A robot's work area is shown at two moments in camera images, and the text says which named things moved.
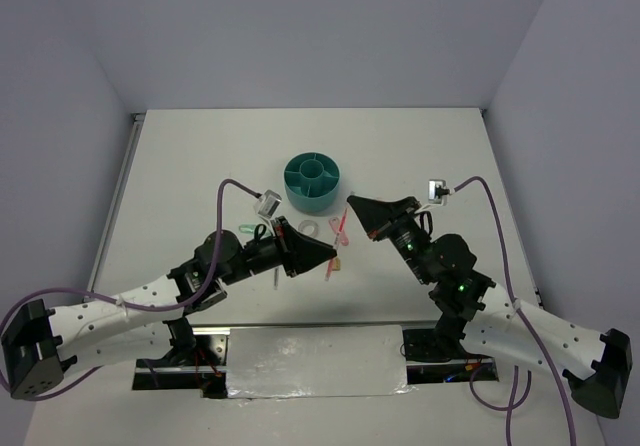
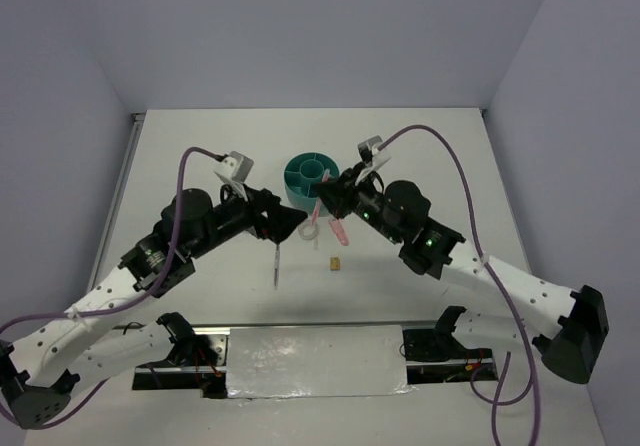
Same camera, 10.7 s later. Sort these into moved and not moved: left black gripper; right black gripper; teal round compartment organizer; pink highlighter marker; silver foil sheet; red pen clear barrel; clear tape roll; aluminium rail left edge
Moved: red pen clear barrel; left black gripper; right black gripper
Not moved: teal round compartment organizer; clear tape roll; silver foil sheet; aluminium rail left edge; pink highlighter marker
